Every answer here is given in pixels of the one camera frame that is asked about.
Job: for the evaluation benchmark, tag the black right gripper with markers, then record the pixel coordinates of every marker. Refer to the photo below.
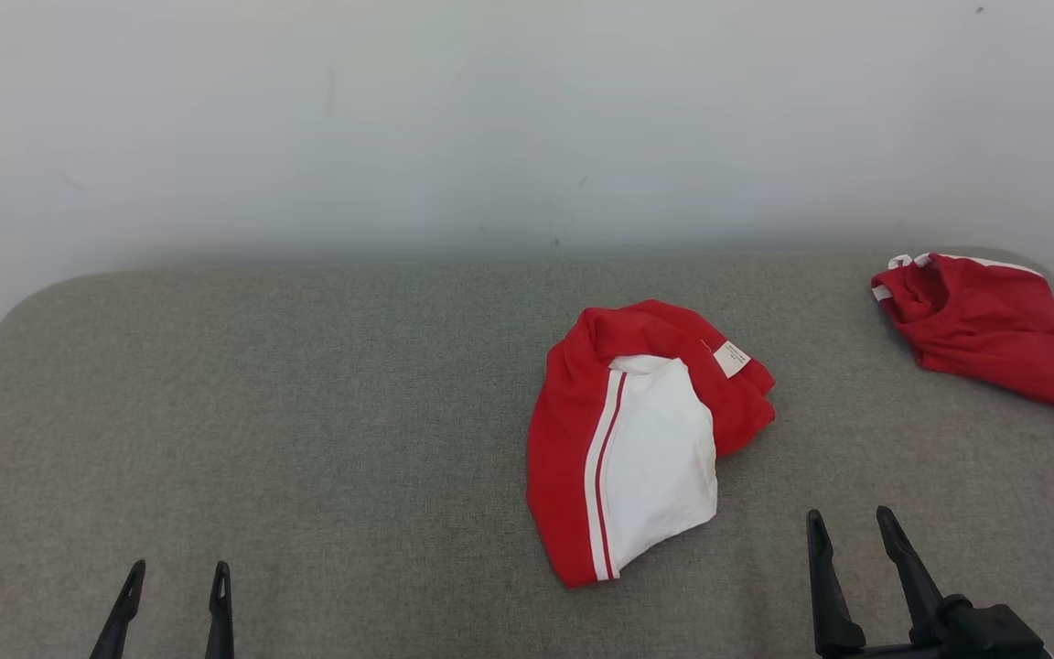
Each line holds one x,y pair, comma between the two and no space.
994,636

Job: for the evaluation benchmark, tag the red and white shirt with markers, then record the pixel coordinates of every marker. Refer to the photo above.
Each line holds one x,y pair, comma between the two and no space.
655,458

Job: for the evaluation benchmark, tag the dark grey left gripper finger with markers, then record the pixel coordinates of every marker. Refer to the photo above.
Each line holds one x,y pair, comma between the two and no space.
220,613
120,613

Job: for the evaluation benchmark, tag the red shorts with white stripe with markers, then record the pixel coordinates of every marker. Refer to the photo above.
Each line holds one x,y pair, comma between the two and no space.
984,329

